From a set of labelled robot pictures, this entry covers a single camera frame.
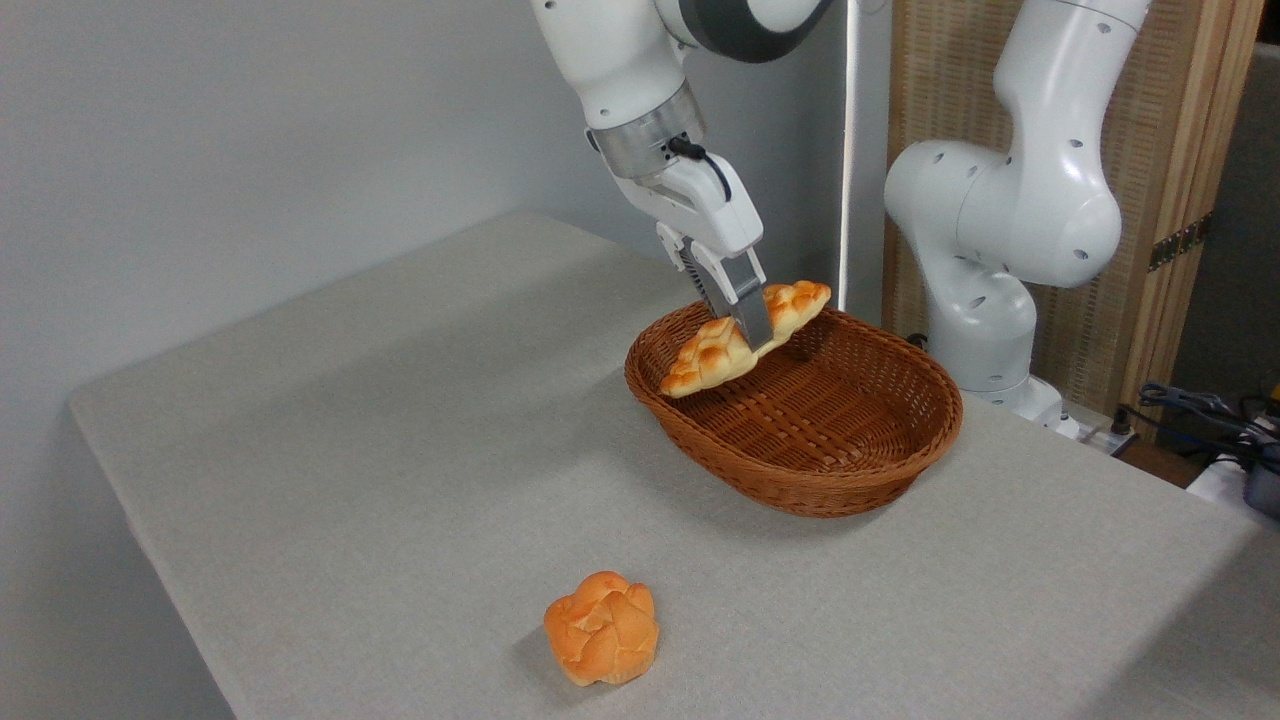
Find blue-grey cable bundle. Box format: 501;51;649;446
1116;382;1280;473

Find black screen hinge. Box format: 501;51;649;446
1147;211;1215;273

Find round orange bread roll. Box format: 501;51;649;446
543;571;661;688

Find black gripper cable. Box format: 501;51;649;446
667;136;734;202

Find long braided bread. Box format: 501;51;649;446
659;280;833;400

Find brown wicker basket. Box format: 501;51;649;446
624;300;965;519

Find white power strip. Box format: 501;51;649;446
1072;424;1142;458

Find white vertical pole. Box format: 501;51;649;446
837;0;862;312

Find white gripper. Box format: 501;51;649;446
639;150;777;354

